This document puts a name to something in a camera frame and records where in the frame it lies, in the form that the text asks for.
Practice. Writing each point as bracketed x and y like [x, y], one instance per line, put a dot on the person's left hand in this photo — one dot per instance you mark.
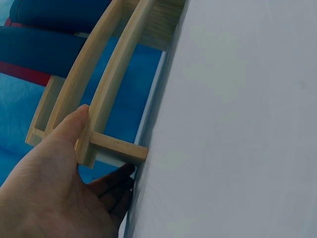
[49, 188]

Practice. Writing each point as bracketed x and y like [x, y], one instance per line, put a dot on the light wooden slatted rack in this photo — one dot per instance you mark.
[116, 67]

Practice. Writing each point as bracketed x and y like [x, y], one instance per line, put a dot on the red chair seat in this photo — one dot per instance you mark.
[22, 72]

